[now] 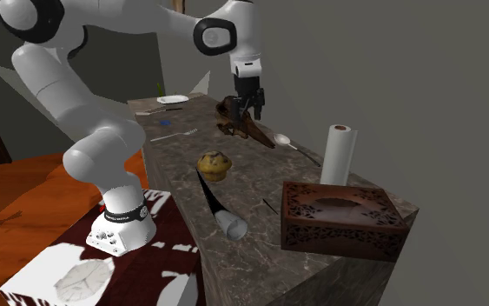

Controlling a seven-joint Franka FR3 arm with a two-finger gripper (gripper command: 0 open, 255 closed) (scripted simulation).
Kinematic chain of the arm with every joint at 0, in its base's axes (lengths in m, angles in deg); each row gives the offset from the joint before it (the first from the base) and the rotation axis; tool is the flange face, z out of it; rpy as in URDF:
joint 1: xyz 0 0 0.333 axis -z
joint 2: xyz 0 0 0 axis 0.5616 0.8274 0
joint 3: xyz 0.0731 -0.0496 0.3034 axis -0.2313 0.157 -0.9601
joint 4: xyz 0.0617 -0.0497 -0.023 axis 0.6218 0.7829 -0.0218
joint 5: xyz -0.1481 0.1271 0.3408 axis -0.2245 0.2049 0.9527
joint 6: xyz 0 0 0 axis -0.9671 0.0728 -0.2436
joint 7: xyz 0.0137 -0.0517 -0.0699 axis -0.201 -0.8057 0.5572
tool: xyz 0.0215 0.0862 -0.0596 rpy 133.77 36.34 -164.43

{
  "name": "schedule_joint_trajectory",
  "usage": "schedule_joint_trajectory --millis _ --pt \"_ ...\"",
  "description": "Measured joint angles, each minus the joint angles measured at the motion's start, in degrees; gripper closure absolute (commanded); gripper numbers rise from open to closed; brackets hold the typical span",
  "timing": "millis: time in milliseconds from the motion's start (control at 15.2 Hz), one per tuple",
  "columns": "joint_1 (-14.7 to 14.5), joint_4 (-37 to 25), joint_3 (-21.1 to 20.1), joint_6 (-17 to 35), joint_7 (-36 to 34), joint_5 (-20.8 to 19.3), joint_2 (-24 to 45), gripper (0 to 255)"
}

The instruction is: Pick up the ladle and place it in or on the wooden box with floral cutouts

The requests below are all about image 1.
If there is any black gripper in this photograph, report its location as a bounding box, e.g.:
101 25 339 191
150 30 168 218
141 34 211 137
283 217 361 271
232 75 267 128

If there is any brown bird skull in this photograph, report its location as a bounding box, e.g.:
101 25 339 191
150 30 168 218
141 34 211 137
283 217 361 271
215 95 277 150

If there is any silver spoon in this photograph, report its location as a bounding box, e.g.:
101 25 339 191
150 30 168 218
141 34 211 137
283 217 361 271
273 132 322 168

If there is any brown chocolate chip muffin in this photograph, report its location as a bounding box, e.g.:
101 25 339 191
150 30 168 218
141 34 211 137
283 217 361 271
195 150 234 183

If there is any white plate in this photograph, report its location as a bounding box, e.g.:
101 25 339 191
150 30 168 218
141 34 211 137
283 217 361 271
156 94 190 105

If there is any silver fork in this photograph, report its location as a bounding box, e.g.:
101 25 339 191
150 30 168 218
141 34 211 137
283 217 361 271
149 128 199 143

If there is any thin black stick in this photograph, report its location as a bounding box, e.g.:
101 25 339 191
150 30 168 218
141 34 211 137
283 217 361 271
261 197 281 216

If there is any white paper towel roll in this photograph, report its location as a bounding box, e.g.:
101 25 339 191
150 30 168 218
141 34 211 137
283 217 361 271
320 123 359 187

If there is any black and white horn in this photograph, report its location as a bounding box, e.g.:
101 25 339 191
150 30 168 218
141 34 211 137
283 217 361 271
195 166 249 243

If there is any carved brown wooden tissue box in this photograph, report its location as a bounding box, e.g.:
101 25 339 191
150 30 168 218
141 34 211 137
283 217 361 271
280 180 411 263

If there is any dark red patterned robot stand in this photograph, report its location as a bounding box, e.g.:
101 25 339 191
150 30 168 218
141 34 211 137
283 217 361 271
0 189 208 306

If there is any black handled knife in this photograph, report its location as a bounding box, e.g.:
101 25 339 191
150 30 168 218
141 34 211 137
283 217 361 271
135 107 184 116

